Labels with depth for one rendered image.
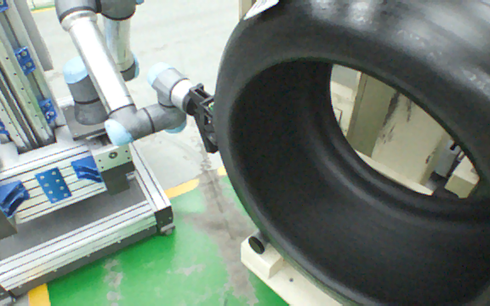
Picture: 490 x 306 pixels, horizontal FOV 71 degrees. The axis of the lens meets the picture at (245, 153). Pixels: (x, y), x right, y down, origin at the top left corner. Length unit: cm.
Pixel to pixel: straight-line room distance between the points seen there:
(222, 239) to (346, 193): 111
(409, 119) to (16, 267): 159
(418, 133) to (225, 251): 124
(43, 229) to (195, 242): 71
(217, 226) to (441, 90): 166
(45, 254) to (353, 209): 134
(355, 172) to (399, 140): 12
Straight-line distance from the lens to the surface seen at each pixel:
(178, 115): 97
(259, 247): 76
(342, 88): 128
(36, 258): 178
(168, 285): 178
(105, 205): 186
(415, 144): 86
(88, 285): 189
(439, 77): 35
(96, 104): 146
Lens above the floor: 156
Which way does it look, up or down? 43 degrees down
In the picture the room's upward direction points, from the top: straight up
